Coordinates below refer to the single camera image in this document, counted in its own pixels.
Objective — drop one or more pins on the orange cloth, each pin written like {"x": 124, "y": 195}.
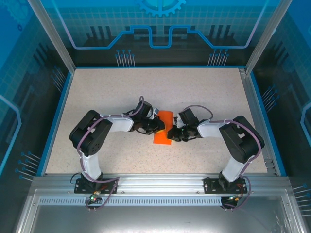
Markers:
{"x": 163, "y": 139}

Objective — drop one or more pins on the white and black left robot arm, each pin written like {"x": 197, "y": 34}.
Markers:
{"x": 119, "y": 125}

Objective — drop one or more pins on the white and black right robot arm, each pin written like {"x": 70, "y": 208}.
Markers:
{"x": 211, "y": 128}

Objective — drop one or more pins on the steel sheet panel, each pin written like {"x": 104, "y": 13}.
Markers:
{"x": 155, "y": 218}

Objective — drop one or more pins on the blue table edge strip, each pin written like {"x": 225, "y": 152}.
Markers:
{"x": 259, "y": 97}
{"x": 57, "y": 121}

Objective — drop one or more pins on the blue printed panel with gear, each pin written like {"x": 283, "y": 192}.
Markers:
{"x": 155, "y": 14}

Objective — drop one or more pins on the wide aluminium frame rail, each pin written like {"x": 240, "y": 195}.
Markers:
{"x": 160, "y": 184}

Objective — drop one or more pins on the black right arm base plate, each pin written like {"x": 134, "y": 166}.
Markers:
{"x": 211, "y": 185}

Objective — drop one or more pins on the narrow aluminium frame rail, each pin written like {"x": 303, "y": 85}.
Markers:
{"x": 250, "y": 92}

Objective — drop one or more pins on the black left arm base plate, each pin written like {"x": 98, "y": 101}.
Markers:
{"x": 83, "y": 187}

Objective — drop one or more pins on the aluminium frame post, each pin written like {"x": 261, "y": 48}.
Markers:
{"x": 266, "y": 36}
{"x": 55, "y": 36}

